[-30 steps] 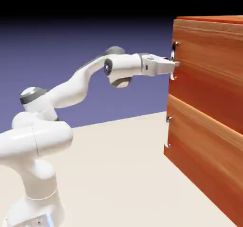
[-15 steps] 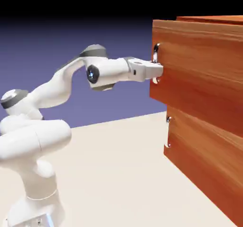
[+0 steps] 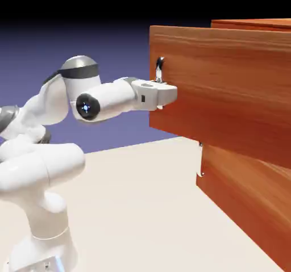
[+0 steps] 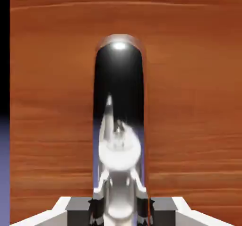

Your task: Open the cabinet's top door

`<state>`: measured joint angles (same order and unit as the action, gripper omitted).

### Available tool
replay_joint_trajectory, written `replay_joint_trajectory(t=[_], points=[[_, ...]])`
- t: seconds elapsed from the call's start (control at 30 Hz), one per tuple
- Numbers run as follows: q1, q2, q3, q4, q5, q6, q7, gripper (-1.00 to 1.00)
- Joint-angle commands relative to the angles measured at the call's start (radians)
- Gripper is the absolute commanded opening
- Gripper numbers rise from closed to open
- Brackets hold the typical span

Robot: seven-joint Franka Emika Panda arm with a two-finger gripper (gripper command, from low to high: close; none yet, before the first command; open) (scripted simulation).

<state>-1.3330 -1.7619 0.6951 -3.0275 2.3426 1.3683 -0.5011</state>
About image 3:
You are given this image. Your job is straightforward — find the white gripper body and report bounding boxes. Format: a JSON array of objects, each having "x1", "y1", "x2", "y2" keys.
[{"x1": 156, "y1": 83, "x2": 178, "y2": 107}]

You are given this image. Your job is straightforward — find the curved silver door handle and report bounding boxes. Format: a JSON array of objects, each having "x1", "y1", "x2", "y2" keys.
[
  {"x1": 196, "y1": 141, "x2": 205, "y2": 178},
  {"x1": 155, "y1": 56, "x2": 165, "y2": 83}
]

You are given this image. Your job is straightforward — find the reddish wooden cabinet door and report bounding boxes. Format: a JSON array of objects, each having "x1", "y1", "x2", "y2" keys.
[{"x1": 149, "y1": 25, "x2": 291, "y2": 169}]

